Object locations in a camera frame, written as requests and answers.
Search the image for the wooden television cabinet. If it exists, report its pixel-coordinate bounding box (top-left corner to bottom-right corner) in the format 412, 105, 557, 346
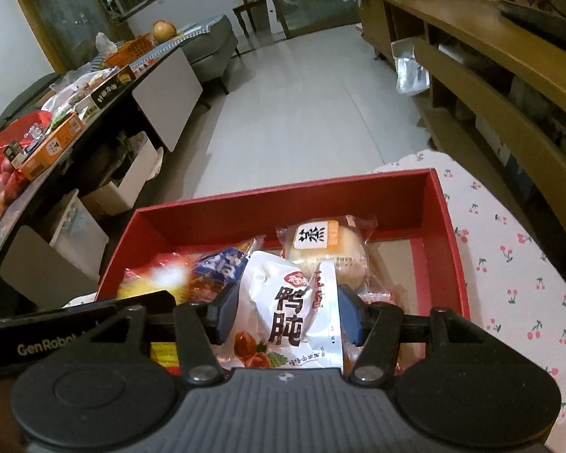
350, 0, 566, 270

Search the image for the silver foil bag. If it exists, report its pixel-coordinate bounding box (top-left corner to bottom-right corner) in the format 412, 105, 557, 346
391, 37, 431, 96

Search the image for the yellow pomelo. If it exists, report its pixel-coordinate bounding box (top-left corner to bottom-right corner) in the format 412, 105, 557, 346
151, 20, 177, 42

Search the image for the dark printed box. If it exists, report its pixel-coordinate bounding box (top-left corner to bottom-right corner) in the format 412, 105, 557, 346
86, 66, 138, 110

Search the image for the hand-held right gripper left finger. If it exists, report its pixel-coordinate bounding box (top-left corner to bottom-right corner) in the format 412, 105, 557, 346
108, 287, 240, 384

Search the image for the grey sofa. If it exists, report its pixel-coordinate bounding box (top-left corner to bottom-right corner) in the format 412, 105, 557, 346
176, 13, 240, 96

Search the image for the red cardboard box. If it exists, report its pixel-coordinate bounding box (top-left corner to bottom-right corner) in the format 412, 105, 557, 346
95, 167, 473, 374

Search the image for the orange cardboard box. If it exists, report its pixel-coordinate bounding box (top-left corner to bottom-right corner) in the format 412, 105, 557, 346
18, 114, 86, 181

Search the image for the cherry print tablecloth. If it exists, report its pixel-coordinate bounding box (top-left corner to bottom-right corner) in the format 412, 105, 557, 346
365, 150, 566, 453

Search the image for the orange plastic basket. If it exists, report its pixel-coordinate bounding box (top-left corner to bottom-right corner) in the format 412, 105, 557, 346
104, 34, 155, 68

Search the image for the white duck snack packet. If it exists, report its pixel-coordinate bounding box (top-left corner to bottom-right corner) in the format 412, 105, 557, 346
216, 250, 346, 371

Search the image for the black coffee table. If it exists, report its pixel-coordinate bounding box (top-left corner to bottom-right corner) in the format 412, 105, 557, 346
0, 46, 205, 324

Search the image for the blue snack packet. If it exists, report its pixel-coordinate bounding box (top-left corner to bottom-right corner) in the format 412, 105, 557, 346
192, 240, 266, 304

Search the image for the clear steamed cake packet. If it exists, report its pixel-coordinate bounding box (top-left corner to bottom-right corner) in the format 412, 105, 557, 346
275, 216, 379, 294

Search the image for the white storage box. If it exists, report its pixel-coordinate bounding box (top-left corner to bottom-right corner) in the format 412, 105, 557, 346
82, 131, 165, 217

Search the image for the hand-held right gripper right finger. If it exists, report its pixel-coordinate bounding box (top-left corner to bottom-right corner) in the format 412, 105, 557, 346
337, 284, 470, 385

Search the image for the red plastic bag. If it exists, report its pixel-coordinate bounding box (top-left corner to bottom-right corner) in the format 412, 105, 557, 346
0, 111, 54, 176

